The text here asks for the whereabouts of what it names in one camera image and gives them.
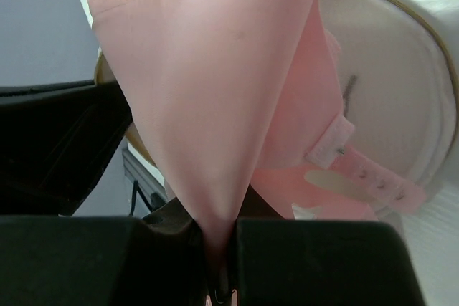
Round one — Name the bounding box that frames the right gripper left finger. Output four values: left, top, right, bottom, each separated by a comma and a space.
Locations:
1, 200, 207, 305

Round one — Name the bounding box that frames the pink bra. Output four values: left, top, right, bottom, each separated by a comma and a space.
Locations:
81, 0, 426, 304

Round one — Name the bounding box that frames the aluminium mounting rail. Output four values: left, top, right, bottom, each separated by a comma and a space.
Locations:
123, 148, 167, 214

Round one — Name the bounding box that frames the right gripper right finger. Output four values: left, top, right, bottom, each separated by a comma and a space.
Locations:
235, 218, 425, 305

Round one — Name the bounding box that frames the white mesh laundry bag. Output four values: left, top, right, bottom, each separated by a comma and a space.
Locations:
73, 0, 459, 306

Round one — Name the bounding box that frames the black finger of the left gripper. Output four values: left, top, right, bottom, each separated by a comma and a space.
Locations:
1, 81, 132, 216

